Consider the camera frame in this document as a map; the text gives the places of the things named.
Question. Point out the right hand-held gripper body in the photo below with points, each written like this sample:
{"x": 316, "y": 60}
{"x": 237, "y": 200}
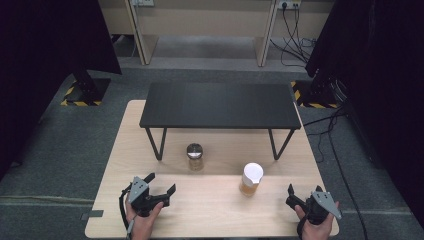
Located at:
{"x": 325, "y": 201}

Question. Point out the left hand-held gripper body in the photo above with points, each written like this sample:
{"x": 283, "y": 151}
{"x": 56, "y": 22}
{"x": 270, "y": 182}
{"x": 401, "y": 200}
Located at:
{"x": 138, "y": 191}

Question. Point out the glass jar with silver lid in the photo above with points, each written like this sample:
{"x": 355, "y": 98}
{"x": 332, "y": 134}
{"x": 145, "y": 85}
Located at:
{"x": 195, "y": 153}

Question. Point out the white paper cup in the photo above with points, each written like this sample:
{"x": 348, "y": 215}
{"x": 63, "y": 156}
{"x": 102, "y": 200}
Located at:
{"x": 252, "y": 175}

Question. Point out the small black shelf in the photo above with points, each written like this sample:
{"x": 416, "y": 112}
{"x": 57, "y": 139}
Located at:
{"x": 220, "y": 105}

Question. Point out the person's right hand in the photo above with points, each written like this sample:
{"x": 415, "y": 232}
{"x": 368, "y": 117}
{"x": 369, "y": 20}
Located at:
{"x": 316, "y": 231}

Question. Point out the person's left hand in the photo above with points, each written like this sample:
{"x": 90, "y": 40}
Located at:
{"x": 143, "y": 226}

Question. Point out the black stand with striped base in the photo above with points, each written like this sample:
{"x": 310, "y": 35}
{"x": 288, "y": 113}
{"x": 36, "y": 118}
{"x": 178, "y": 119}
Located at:
{"x": 316, "y": 95}
{"x": 88, "y": 90}

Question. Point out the black curtain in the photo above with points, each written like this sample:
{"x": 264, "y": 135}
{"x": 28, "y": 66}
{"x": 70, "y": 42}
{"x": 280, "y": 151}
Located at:
{"x": 383, "y": 66}
{"x": 40, "y": 50}

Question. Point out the light wooden desk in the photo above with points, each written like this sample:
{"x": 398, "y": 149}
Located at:
{"x": 200, "y": 20}

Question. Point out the white power strip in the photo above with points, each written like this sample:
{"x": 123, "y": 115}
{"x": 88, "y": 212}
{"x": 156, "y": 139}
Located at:
{"x": 143, "y": 2}

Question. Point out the white wall socket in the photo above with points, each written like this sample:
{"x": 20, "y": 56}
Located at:
{"x": 289, "y": 4}

